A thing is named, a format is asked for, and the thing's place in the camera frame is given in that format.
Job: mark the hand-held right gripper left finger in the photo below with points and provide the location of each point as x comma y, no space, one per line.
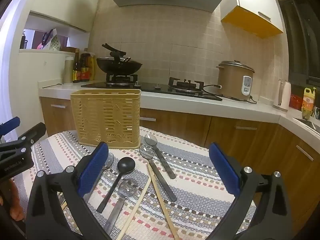
92,170

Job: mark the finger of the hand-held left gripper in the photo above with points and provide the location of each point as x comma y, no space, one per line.
8,127
27,136

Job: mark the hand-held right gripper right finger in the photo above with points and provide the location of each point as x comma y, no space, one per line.
223,172

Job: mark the wooden chopstick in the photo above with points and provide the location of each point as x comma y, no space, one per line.
163,205
136,205

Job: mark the beige plastic utensil basket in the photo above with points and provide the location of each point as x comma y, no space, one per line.
105,115

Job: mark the person's left hand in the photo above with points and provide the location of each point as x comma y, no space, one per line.
16,202

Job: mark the striped woven tablecloth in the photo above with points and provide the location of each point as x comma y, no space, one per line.
200,187

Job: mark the black plastic spoon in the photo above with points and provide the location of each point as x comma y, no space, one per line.
126,165

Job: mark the pale cylindrical canister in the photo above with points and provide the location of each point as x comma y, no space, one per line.
68,70

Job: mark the slim dark sauce bottle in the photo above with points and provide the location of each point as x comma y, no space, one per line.
76,72

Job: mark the black flask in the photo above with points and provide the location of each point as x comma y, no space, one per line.
23,41

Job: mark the brown cardboard box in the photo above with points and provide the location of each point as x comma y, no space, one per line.
232,82

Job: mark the yellow sauce bottle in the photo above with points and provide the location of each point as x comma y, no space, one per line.
92,67

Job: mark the patterned paper bag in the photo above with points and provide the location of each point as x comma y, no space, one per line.
51,42

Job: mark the white electric kettle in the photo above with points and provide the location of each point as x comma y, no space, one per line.
282,95

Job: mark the steel sink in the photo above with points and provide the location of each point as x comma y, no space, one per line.
310,123

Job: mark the black glass gas stove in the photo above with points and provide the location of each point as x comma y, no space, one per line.
150,87

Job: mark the red package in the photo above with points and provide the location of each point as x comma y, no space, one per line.
296,102

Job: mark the black wok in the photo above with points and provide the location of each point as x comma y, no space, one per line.
117,70

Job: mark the yellow oil bottle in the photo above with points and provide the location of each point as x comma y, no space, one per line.
308,102

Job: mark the black wok lid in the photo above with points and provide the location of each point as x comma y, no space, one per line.
116,54

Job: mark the dark window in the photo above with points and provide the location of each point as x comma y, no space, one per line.
302,42

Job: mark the white and yellow wall cabinet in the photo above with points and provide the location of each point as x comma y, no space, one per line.
255,0

